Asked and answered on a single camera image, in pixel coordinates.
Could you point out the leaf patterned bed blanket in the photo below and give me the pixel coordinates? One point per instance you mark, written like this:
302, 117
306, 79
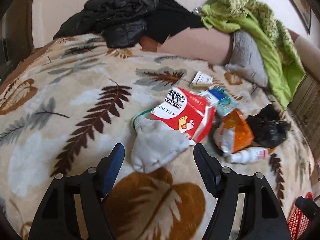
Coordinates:
66, 106

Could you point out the teal tissue packet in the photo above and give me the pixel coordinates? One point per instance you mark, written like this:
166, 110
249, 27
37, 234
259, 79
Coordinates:
227, 104

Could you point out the grey quilted pillow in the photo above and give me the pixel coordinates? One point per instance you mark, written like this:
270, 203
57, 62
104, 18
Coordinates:
246, 61

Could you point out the blue white medicine box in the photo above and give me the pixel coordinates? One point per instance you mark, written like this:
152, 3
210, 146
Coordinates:
213, 96

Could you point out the red plastic mesh basket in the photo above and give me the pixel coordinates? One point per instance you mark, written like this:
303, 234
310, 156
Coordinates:
299, 224

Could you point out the black cloth garment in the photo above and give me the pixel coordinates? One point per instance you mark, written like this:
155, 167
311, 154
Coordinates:
168, 19

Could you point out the orange snack wrapper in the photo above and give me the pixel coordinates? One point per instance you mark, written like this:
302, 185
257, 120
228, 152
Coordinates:
233, 134

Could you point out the striped brown sofa cushion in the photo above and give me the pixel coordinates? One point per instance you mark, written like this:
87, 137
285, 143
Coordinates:
305, 109

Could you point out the white spray bottle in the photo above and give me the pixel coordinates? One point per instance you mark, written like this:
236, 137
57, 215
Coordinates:
248, 155

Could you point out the framed wall painting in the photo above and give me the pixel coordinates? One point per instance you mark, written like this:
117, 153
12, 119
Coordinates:
304, 11

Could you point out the red foot patch packet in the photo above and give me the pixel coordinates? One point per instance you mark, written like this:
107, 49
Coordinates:
186, 112

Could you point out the black plastic bag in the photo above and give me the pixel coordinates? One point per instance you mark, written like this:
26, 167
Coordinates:
268, 129

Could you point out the green patterned quilt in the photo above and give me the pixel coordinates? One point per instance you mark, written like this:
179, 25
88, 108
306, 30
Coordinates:
280, 58

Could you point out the white barcode box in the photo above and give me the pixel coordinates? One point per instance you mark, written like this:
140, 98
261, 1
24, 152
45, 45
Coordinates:
202, 80

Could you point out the white grey sock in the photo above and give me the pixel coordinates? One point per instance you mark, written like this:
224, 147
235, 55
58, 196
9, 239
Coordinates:
156, 143

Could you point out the brown sofa backrest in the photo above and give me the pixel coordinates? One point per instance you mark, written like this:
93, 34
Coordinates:
309, 55

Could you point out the black puffer jacket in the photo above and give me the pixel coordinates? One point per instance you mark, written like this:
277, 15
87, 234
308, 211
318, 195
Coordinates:
120, 22

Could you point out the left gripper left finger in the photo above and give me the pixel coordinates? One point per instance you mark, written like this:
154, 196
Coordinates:
110, 167

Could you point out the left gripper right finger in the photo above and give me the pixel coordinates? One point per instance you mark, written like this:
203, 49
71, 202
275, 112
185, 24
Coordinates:
209, 169

